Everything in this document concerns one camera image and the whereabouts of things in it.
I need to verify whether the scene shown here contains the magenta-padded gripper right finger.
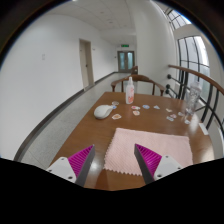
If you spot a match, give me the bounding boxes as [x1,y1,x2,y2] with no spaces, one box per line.
[133,143,184,185]

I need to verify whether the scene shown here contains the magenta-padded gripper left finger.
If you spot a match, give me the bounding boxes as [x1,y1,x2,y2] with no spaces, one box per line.
[45,143,97,188]

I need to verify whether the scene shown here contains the pink towel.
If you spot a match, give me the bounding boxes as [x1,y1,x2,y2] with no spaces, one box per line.
[103,127,194,177]

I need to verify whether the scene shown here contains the white computer mouse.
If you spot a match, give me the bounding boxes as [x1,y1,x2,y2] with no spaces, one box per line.
[93,104,115,120]

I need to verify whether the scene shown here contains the white paper card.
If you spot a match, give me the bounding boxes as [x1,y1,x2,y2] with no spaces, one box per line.
[198,122,210,136]

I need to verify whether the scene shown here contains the white pump bottle pink label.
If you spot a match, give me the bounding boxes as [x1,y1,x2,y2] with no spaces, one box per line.
[125,76,136,105]

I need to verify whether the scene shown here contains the clear plastic water bottle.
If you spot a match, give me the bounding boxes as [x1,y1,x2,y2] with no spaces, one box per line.
[184,80,203,118]

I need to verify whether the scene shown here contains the wooden handrail black metal railing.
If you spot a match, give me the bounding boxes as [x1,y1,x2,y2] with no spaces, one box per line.
[164,64,224,141]

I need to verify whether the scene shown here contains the glazed double door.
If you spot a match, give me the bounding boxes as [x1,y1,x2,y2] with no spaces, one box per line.
[117,50,136,74]

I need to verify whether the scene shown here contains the tall dark-framed window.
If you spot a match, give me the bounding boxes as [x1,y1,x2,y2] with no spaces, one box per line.
[176,35,212,103]

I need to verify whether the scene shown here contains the slanted upper window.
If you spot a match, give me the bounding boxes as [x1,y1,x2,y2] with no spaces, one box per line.
[163,7,193,31]

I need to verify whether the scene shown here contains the beige wall door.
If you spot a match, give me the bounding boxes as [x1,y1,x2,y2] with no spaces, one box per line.
[78,38,95,91]

